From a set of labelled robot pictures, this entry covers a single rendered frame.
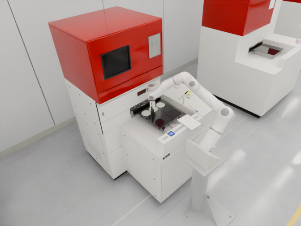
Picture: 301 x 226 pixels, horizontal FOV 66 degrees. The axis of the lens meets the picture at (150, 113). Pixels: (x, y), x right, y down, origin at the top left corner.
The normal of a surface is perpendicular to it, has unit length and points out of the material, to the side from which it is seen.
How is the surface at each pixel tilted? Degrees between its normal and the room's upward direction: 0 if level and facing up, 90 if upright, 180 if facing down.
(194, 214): 0
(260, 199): 0
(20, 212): 0
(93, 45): 90
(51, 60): 90
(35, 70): 90
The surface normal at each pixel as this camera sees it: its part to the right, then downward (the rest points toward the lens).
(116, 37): 0.66, 0.44
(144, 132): -0.04, -0.79
